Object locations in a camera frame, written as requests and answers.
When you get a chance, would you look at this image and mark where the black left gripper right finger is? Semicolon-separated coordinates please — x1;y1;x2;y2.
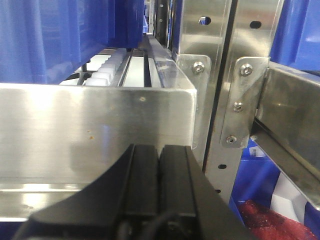
159;145;255;240

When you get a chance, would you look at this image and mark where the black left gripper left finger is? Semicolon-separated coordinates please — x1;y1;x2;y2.
14;144;158;240

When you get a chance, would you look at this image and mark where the stainless steel shelf beam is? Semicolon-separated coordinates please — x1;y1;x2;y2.
0;34;201;223

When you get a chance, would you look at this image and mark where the steel right shelf beam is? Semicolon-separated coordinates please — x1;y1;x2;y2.
251;62;320;210

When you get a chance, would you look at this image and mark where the perforated steel shelf upright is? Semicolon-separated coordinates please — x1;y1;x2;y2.
171;0;284;203

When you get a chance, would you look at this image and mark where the blue bin on shelf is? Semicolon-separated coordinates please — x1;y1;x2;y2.
0;0;144;84

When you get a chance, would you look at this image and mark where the red mesh cloth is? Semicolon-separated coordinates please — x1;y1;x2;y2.
238;200;317;240

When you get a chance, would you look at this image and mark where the blue bin with red cloth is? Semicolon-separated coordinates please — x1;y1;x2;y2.
229;140;320;239

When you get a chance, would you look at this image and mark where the blue bin upper right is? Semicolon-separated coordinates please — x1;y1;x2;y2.
270;0;320;71

